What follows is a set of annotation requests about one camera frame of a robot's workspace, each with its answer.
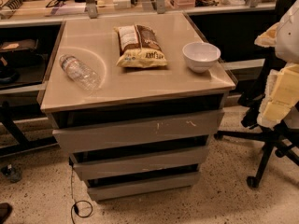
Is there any grey drawer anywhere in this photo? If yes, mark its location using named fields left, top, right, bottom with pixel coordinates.
left=53, top=109, right=224, bottom=153
left=74, top=146, right=208, bottom=180
left=87, top=172, right=200, bottom=201

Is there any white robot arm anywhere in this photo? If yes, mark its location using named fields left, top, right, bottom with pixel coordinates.
left=255, top=0, right=299, bottom=128

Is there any grey drawer cabinet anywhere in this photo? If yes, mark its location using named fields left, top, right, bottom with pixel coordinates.
left=41, top=14, right=235, bottom=190

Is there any grey top drawer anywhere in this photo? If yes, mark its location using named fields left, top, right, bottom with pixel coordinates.
left=53, top=109, right=224, bottom=153

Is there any grey bottom drawer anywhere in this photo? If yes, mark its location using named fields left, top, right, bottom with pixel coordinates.
left=87, top=172, right=200, bottom=201

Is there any yellow brown snack bag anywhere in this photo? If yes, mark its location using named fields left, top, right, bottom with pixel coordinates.
left=115, top=24, right=167, bottom=69

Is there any clear plastic water bottle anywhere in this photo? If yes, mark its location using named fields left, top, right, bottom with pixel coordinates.
left=59, top=54, right=101, bottom=91

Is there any white bowl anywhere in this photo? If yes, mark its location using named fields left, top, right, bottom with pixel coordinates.
left=182, top=42, right=221, bottom=73

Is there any black office chair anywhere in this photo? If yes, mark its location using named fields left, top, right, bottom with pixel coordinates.
left=214, top=0, right=299, bottom=188

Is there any black caster wheel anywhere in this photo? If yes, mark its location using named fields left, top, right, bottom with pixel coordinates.
left=1, top=164, right=21, bottom=183

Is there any long background workbench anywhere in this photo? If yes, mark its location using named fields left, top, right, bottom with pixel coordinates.
left=0, top=0, right=275, bottom=28

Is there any dark shoe tip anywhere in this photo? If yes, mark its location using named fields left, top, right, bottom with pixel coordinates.
left=0, top=203, right=12, bottom=224

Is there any black floor cable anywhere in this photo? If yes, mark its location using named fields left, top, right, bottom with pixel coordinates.
left=69, top=166, right=94, bottom=224

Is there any black table leg frame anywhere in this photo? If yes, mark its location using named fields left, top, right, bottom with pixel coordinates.
left=0, top=101, right=57, bottom=158

